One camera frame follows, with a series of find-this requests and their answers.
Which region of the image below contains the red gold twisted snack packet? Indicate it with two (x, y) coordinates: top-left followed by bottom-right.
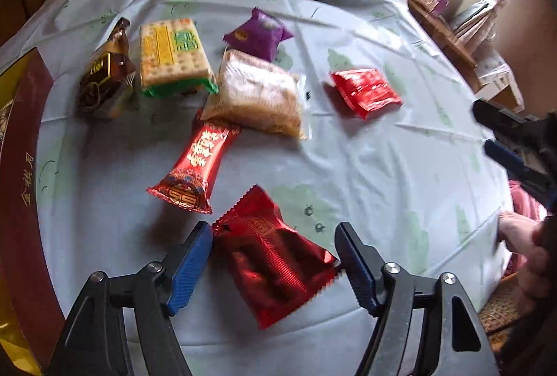
(147, 108), (242, 215)

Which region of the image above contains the white green printed tablecloth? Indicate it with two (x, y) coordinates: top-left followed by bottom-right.
(0, 0), (514, 376)

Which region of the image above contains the purple snack packet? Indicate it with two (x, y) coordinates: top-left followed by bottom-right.
(223, 7), (294, 62)

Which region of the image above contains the maroon gold gift box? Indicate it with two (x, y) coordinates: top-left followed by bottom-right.
(0, 47), (66, 372)

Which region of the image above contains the small red snack packet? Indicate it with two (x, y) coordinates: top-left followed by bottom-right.
(324, 68), (403, 122)

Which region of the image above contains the dark red foil snack packet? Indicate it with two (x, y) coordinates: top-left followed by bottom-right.
(212, 185), (341, 330)

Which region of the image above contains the wooden side shelf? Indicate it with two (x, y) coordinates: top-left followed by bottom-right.
(385, 0), (490, 94)

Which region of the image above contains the person's right hand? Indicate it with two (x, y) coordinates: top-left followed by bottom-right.
(498, 211), (557, 304)

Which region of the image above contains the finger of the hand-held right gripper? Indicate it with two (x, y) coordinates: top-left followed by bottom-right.
(472, 99), (557, 152)
(484, 140), (557, 211)

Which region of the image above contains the green yellow cracker packet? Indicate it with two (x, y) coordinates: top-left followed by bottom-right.
(138, 18), (219, 99)

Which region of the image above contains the brown snack packet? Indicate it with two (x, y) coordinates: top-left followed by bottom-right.
(78, 18), (138, 120)

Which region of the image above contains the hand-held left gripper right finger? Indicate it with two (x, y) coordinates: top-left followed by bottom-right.
(334, 221), (501, 376)

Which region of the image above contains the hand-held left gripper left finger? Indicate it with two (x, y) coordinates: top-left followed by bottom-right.
(46, 220), (214, 376)

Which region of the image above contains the clear beige snack packet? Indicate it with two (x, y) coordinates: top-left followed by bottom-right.
(201, 49), (311, 141)

